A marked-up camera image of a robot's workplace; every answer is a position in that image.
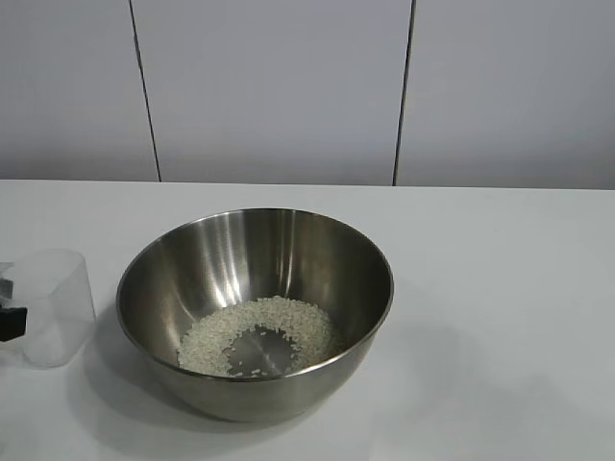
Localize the clear plastic measuring cup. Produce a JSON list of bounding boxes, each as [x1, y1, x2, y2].
[[0, 248, 97, 369]]

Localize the white rice grains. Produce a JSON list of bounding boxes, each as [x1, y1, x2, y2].
[[177, 296, 345, 378]]

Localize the stainless steel mixing bowl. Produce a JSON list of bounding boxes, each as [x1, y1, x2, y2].
[[114, 206, 396, 424]]

